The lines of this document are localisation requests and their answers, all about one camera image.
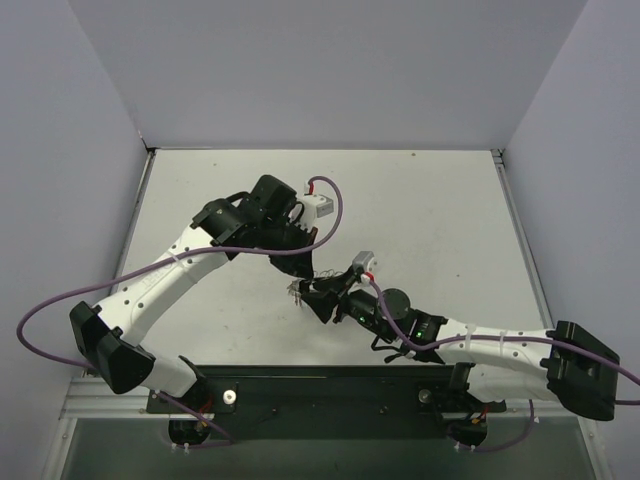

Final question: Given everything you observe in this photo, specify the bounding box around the aluminium frame rail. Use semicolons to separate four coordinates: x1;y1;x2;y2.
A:
60;377;579;421

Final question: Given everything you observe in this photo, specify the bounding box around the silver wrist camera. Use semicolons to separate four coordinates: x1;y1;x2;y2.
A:
351;251;378;275
299;194;334;224

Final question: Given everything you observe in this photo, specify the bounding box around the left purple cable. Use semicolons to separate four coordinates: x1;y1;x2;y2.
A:
17;175;345;372

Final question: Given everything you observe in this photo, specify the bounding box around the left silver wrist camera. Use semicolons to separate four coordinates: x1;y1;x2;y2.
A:
299;194;334;224

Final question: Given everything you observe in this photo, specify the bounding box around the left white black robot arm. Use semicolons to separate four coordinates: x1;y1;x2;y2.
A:
70;175;334;412

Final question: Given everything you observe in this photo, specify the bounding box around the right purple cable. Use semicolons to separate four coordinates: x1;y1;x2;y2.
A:
369;277;640;386

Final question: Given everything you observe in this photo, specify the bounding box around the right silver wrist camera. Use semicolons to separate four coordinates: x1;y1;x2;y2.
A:
351;251;378;275

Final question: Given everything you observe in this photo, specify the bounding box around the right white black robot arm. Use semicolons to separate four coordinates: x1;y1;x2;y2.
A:
289;269;620;421

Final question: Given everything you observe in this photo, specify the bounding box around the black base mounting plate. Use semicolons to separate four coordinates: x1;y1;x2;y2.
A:
145;364;507;442

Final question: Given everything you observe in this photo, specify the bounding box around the metal ring disc with keyrings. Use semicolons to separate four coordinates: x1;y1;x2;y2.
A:
286;269;349;305

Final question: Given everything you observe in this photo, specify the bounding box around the purple cable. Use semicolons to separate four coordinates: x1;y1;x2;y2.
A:
369;277;640;386
17;175;345;372

